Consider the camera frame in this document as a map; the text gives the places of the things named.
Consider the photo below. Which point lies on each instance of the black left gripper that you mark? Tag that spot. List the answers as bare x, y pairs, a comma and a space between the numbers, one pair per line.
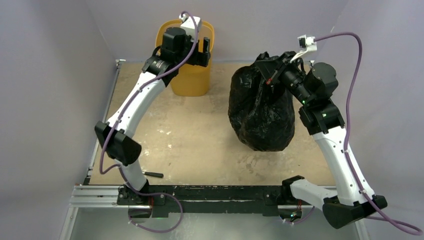
200, 58

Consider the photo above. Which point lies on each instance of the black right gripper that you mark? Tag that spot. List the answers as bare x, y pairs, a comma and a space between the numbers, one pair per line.
273, 70

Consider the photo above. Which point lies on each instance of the black plastic trash bag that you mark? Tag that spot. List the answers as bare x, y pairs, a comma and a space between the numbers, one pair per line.
262, 116

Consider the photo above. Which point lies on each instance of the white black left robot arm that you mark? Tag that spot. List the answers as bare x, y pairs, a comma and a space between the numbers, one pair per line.
179, 46

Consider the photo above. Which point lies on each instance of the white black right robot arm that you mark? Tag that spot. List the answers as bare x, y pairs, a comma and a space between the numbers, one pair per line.
352, 199

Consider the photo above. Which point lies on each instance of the yellow plastic trash bin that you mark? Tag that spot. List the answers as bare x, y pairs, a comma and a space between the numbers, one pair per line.
193, 80

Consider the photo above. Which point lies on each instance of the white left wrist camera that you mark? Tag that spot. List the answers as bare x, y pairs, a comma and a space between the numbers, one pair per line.
188, 23

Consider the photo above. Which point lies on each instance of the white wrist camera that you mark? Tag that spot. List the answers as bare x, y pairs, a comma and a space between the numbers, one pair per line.
188, 23
307, 45

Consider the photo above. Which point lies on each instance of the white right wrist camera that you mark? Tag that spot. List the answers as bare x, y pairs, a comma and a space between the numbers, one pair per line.
307, 45

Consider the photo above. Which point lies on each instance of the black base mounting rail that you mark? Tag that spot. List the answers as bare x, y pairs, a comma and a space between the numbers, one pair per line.
162, 200

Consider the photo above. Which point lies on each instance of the black handled hammer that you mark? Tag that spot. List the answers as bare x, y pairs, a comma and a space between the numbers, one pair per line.
153, 174

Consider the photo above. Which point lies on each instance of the aluminium frame rail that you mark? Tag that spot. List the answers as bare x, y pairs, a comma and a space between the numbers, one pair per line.
94, 196

